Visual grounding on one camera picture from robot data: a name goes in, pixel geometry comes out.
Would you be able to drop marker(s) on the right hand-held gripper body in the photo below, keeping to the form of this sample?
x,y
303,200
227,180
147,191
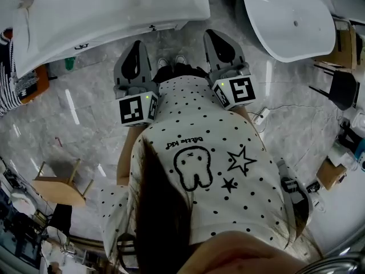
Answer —
x,y
241,91

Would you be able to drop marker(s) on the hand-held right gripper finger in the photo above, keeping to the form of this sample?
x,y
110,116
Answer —
x,y
212,53
231,53

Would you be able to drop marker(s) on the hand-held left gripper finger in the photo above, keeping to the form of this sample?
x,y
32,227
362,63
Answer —
x,y
145,67
127,67

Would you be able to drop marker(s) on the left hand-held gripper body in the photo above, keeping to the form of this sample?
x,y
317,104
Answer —
x,y
134,110

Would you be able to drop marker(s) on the person's right forearm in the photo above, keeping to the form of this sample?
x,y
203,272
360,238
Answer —
x,y
246,118

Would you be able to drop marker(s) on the person's left forearm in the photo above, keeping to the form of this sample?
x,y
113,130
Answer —
x,y
127,153

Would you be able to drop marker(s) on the white shoe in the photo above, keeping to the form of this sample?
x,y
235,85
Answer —
x,y
162,63
181,59

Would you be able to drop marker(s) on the black shorts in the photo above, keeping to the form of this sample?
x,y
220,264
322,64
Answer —
x,y
176,71

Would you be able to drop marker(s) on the white power strip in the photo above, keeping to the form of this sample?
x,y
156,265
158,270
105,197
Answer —
x,y
262,116

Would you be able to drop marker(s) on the white polka dot t-shirt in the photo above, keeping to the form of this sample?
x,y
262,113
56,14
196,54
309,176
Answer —
x,y
216,124

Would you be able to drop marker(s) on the orange box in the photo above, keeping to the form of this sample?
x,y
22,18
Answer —
x,y
40,81

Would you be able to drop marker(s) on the grey checked cloth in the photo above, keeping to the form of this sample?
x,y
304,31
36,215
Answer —
x,y
27,83

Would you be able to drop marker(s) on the black stool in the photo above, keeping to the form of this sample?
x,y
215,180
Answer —
x,y
343,88

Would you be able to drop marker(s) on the wooden stool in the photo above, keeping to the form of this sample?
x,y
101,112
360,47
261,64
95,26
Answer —
x,y
60,190

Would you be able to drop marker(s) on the large cardboard box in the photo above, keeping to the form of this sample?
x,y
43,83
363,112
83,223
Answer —
x,y
345,44

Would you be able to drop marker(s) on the small cardboard box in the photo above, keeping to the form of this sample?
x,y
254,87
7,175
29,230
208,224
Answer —
x,y
329,174

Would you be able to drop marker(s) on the navy white striped cloth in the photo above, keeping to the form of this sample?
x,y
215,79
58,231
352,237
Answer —
x,y
6,81

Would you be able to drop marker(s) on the black bag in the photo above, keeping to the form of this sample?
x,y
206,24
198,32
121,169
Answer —
x,y
60,218

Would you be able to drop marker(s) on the blue and white appliance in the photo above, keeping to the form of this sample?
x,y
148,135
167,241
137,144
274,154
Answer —
x,y
360,156

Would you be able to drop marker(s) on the person's chin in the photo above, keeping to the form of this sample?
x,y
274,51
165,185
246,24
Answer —
x,y
245,255

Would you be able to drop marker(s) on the grey head camera mount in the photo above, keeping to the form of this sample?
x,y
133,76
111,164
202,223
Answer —
x,y
339,264

